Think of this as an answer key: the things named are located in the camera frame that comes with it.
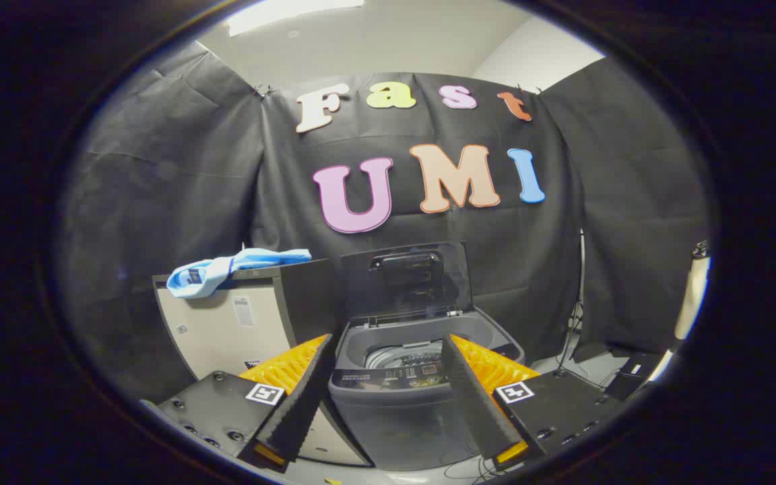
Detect black floor cables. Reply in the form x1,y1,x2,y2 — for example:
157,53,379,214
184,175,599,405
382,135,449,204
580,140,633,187
442,450,496,483

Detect black box on floor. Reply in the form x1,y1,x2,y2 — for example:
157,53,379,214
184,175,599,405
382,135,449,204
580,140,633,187
604,350,665,401

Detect grey washing machine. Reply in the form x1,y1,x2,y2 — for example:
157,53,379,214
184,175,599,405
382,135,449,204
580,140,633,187
327,306,525,471

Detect white pole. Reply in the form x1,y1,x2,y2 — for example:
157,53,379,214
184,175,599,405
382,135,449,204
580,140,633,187
651,239,710,385

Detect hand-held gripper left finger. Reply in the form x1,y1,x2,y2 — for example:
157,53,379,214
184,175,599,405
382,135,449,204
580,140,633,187
158,333,335,474

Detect light blue shirt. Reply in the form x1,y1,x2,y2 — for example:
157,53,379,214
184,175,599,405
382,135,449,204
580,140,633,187
166,248,313,300

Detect black backdrop cloth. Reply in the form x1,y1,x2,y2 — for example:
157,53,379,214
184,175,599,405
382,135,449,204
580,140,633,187
58,40,712,405

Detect beige and grey cabinet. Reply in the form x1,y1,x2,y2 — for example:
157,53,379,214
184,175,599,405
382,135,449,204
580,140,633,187
152,259,372,467

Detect black light stand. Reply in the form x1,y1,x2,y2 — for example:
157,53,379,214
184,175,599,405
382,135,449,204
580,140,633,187
553,229,589,378

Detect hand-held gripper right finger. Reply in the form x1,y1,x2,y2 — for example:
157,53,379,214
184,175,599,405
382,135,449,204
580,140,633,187
441,333,624,472

